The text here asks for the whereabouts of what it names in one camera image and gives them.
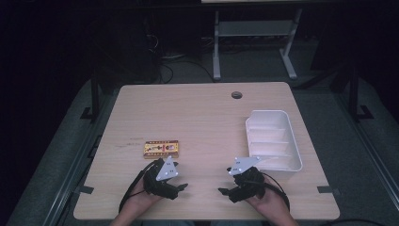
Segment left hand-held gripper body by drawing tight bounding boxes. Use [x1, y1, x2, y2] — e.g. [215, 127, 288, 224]
[143, 155, 182, 201]

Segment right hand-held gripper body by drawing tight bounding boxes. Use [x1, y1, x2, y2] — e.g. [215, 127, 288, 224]
[227, 155, 266, 203]

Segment yellow and red snack packet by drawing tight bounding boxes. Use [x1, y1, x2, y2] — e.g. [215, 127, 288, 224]
[143, 139, 180, 160]

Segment white divided plastic bin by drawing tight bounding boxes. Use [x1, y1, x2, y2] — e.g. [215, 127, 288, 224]
[245, 109, 304, 173]

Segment person's left hand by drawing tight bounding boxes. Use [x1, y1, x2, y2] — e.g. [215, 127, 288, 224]
[123, 179, 164, 216]

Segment black metal stand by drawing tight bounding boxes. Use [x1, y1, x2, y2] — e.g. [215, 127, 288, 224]
[79, 74, 105, 122]
[346, 64, 375, 122]

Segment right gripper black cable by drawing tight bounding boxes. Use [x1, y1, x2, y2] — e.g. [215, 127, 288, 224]
[260, 171, 292, 212]

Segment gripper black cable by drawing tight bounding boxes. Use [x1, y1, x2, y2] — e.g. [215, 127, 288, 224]
[260, 171, 292, 212]
[118, 159, 159, 214]

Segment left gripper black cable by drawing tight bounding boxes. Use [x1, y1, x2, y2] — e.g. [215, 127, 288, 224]
[118, 159, 159, 214]

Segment black floor cables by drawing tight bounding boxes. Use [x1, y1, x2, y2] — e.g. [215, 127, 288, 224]
[156, 54, 218, 85]

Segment white metal desk frame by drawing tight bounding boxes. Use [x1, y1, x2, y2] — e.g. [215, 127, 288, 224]
[212, 8, 304, 81]

